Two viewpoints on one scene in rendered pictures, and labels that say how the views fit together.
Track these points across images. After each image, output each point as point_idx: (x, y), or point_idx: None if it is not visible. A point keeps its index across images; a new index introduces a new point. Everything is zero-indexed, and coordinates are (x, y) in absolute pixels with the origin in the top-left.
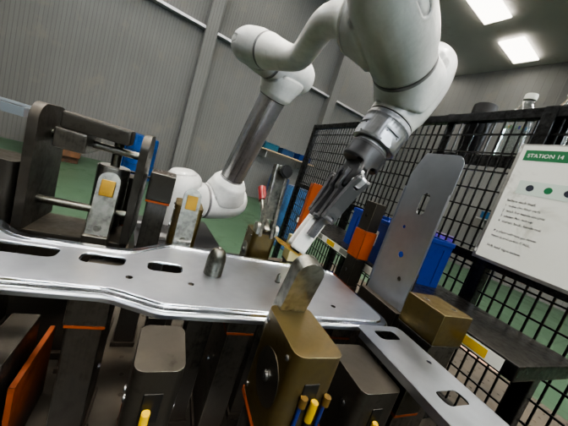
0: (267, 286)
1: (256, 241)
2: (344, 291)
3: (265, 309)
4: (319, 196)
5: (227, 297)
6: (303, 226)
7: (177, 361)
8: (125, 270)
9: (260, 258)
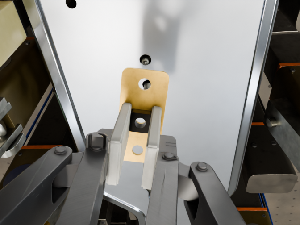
0: (169, 104)
1: (25, 119)
2: None
3: (236, 121)
4: (40, 222)
5: (211, 152)
6: (123, 157)
7: (288, 178)
8: (178, 210)
9: (31, 81)
